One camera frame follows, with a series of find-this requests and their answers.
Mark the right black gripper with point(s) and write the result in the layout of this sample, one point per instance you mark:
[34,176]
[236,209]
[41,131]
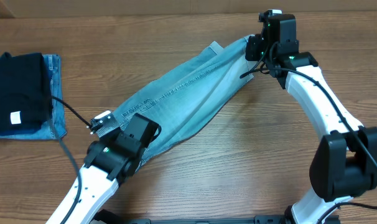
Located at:
[254,47]

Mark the light blue denim jeans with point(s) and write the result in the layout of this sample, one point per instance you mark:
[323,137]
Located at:
[186,98]

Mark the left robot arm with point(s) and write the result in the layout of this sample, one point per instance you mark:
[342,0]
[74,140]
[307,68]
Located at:
[109,162]

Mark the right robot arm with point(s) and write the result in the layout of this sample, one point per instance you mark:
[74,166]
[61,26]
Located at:
[345,163]

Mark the folded blue denim jeans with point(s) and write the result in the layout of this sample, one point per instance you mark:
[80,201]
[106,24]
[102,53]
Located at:
[53,63]

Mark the black folded shirt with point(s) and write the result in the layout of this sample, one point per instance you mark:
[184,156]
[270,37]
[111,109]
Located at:
[24,93]

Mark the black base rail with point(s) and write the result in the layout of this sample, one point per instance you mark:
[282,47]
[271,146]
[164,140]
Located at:
[105,216]

